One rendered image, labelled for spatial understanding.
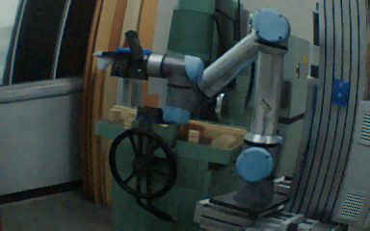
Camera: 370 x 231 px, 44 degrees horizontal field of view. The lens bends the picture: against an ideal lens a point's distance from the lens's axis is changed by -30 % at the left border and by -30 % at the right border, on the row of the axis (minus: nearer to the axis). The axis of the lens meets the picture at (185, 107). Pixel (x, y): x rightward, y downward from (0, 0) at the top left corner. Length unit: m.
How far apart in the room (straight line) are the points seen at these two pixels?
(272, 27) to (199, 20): 0.83
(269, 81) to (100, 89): 2.36
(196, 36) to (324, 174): 0.93
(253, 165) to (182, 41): 0.88
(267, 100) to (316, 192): 0.45
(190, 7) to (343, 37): 0.89
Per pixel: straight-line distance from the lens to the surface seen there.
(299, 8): 4.77
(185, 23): 2.45
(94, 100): 3.92
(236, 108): 2.63
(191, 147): 2.38
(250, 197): 1.87
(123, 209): 2.58
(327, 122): 1.89
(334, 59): 1.88
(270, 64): 1.69
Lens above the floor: 1.37
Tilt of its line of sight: 8 degrees down
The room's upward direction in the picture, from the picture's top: 7 degrees clockwise
